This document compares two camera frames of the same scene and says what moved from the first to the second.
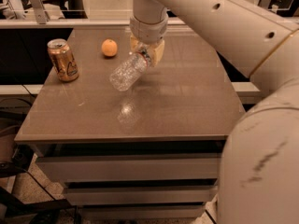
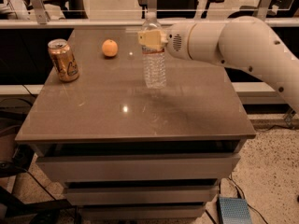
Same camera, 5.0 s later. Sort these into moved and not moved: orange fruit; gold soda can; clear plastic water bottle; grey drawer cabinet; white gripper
Moved: white gripper; clear plastic water bottle
Not moved: gold soda can; grey drawer cabinet; orange fruit
